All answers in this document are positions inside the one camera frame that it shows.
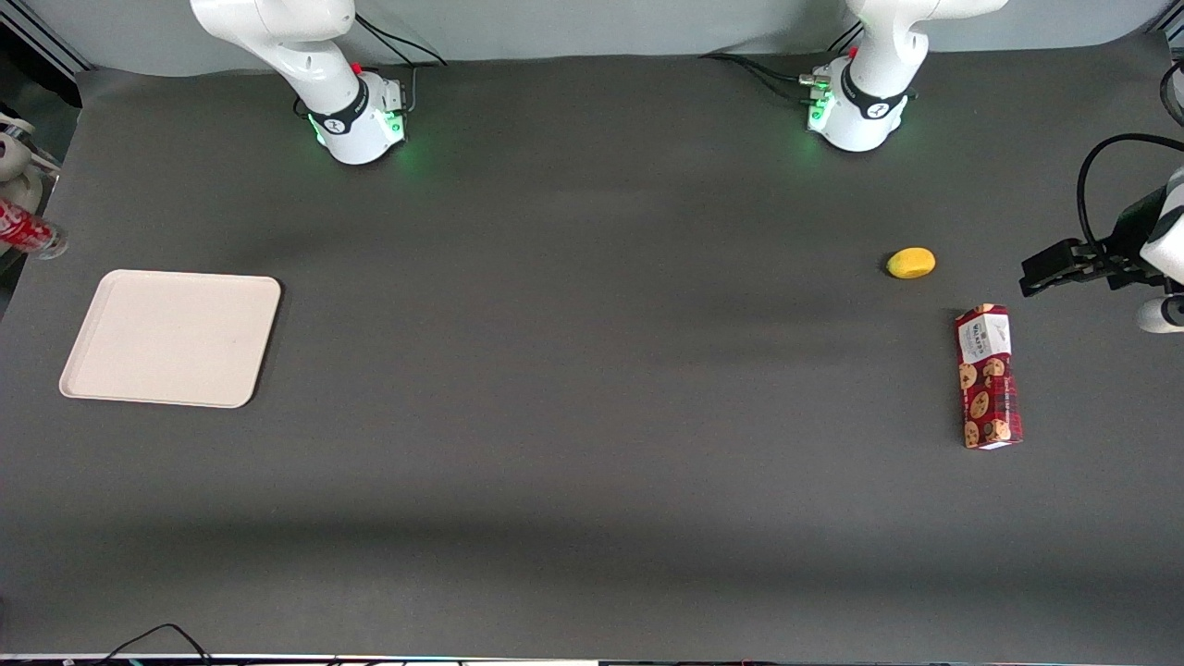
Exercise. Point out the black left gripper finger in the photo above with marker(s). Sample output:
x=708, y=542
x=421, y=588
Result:
x=1064, y=254
x=1064, y=282

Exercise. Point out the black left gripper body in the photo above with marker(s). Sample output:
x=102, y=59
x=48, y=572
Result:
x=1130, y=228

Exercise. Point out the red soda can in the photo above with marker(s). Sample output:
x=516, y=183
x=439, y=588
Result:
x=28, y=231

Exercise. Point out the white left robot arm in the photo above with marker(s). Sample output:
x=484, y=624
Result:
x=860, y=106

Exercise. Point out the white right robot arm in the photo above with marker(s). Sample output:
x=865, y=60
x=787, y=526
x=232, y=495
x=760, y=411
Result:
x=356, y=116

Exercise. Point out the beige plastic tray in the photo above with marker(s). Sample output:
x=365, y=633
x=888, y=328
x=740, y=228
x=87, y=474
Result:
x=171, y=338

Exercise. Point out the red tartan cookie box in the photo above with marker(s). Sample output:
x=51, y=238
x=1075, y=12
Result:
x=988, y=379

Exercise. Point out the yellow lemon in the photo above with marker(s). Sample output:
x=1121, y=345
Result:
x=911, y=263

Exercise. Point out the aluminium frame rail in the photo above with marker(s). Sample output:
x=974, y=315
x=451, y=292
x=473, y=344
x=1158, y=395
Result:
x=42, y=32

